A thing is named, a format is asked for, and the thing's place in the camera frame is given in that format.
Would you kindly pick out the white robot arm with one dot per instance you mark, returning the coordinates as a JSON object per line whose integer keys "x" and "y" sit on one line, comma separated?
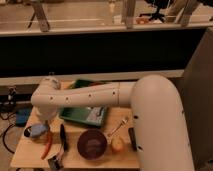
{"x": 158, "y": 115}

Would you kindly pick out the metal cup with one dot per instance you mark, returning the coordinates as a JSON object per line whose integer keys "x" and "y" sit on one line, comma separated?
{"x": 26, "y": 131}

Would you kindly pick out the green tray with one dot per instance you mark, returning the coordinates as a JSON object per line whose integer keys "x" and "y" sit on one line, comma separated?
{"x": 92, "y": 116}

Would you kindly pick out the silver fork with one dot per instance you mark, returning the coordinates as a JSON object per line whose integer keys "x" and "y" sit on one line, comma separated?
{"x": 122, "y": 123}

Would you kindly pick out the black remote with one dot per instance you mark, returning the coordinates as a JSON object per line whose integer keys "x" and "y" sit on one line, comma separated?
{"x": 132, "y": 138}

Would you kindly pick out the yellow apple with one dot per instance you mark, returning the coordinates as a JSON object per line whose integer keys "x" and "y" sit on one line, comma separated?
{"x": 117, "y": 145}

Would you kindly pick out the purple bowl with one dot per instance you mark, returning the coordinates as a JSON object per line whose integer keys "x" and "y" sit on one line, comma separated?
{"x": 92, "y": 144}

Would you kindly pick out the black knife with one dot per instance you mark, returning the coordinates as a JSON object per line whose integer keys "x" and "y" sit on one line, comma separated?
{"x": 63, "y": 138}

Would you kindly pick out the blue box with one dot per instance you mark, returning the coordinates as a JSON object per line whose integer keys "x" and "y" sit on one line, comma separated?
{"x": 22, "y": 116}

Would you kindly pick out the red chili pepper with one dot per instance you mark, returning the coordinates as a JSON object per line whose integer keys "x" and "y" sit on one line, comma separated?
{"x": 47, "y": 145}

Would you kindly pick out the small black metal clip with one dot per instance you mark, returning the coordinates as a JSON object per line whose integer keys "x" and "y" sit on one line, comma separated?
{"x": 54, "y": 164}

